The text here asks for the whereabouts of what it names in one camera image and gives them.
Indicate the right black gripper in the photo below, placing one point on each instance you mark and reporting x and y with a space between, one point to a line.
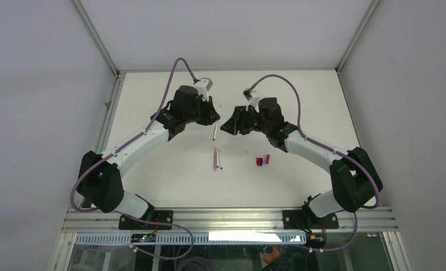
237 122

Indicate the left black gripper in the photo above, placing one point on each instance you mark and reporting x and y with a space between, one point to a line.
211 116

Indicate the grey pen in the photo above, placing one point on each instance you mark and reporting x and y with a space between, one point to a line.
216 123

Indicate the pink pen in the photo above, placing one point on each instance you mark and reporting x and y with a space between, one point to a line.
215 160

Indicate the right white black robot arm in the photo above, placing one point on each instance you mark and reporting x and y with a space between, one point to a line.
353 177

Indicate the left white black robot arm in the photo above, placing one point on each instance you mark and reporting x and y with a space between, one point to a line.
100 176

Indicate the orange object below table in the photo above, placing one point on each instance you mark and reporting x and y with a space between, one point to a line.
271 254

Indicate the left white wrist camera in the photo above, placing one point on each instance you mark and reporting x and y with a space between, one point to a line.
203 87

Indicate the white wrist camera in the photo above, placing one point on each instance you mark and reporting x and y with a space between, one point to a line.
252 97
203 87

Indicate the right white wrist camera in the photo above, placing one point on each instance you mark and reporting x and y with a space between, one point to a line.
252 97

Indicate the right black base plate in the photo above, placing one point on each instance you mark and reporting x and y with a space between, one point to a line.
310 220

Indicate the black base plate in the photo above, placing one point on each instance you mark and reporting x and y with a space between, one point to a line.
310 220
161 218

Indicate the white slotted cable duct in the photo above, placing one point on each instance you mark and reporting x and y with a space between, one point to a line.
210 238

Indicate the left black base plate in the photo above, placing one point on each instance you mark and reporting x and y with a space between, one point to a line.
161 218

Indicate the aluminium front rail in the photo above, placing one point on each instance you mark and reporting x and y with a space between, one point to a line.
201 220

